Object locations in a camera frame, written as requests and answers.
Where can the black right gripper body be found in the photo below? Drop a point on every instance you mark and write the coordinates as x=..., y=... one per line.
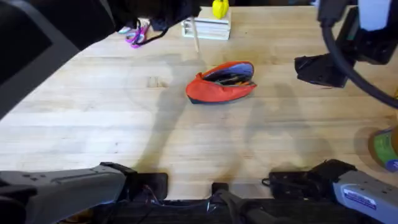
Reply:
x=373, y=46

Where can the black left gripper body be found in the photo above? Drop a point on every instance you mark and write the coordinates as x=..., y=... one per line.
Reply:
x=146, y=12

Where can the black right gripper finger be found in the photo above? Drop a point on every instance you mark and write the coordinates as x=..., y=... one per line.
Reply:
x=323, y=79
x=320, y=63

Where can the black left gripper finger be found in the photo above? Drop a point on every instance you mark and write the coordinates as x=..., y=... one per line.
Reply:
x=192, y=4
x=189, y=13

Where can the orange zip bag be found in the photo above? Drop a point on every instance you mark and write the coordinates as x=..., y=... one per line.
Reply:
x=217, y=88

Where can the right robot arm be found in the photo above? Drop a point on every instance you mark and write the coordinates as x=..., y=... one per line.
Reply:
x=360, y=193

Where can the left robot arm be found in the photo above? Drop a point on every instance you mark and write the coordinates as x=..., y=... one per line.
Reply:
x=34, y=43

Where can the purple scissors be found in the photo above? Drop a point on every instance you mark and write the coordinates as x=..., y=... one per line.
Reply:
x=138, y=35

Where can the yellow toy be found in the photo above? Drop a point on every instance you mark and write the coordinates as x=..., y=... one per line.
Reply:
x=220, y=7

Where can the green tape roll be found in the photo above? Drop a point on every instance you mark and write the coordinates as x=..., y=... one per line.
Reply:
x=384, y=149

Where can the black rail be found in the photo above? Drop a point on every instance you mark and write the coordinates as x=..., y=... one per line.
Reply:
x=311, y=213

